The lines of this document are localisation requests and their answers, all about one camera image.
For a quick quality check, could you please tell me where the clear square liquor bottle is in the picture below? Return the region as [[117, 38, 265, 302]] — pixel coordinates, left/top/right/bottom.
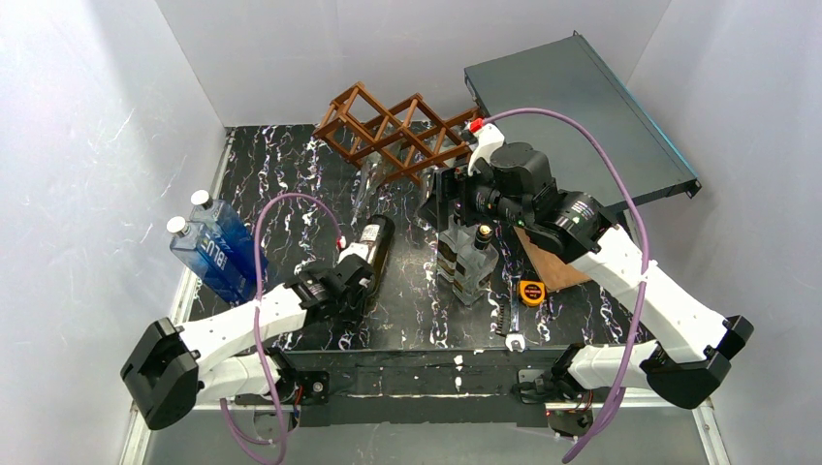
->
[[453, 224, 499, 306], [436, 210, 477, 283]]

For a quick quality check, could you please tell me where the dark green wine bottle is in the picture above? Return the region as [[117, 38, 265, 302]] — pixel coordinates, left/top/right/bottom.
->
[[349, 214, 395, 295]]

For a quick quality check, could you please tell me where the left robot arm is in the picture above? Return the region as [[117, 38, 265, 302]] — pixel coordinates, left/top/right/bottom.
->
[[120, 255, 382, 430]]

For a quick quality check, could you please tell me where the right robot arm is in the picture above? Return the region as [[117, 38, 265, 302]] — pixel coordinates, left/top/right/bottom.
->
[[422, 142, 754, 409]]

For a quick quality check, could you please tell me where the clear wine glass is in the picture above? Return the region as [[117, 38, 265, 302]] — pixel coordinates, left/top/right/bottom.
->
[[416, 170, 449, 232], [351, 153, 390, 226]]

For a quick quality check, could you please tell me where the brown wooden wine rack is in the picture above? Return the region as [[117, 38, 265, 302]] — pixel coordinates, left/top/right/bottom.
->
[[312, 81, 481, 183]]

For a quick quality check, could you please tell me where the blue square glass bottle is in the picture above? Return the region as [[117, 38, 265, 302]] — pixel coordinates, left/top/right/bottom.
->
[[190, 190, 258, 291], [167, 216, 251, 305]]

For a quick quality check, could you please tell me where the orange tape measure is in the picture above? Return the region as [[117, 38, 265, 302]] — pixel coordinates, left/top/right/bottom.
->
[[518, 280, 547, 307]]

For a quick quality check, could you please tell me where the brown wooden board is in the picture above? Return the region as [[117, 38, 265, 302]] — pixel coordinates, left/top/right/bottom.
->
[[514, 228, 591, 294]]

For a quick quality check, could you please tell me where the black comb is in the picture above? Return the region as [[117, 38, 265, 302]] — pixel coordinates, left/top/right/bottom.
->
[[494, 302, 511, 337]]

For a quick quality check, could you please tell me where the silver wrench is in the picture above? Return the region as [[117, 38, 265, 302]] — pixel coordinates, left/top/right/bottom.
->
[[505, 301, 525, 353]]

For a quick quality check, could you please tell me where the dark grey flat box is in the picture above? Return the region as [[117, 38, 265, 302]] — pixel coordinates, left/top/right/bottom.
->
[[464, 34, 701, 212]]

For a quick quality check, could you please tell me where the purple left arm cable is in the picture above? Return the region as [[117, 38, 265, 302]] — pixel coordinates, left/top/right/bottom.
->
[[219, 192, 345, 465]]

